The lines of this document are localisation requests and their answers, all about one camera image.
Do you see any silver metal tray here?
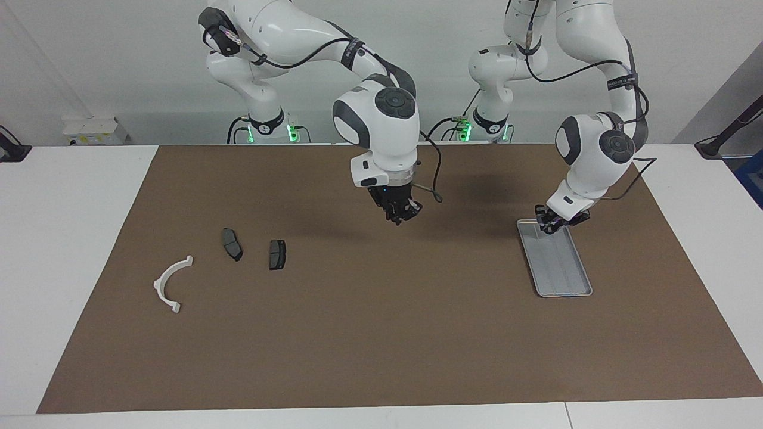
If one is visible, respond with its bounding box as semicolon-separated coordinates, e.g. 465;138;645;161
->
516;219;593;298

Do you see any brown table mat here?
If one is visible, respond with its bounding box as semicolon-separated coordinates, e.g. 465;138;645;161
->
37;143;763;414

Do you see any black stand with pole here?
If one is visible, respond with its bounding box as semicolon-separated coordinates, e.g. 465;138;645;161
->
694;94;763;159

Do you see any long dark grey brake pad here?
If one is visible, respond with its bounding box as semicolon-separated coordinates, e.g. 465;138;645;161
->
221;228;243;262

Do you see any blue crate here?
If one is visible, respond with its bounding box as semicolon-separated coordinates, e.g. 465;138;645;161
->
734;156;763;209

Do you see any white power strip box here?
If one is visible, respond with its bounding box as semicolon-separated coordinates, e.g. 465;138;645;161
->
63;116;128;146

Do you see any black left arm base cable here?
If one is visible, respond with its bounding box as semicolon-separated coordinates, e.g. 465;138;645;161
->
426;89;483;142

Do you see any white semicircular plastic bracket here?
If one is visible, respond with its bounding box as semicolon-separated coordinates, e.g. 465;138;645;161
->
153;255;194;314

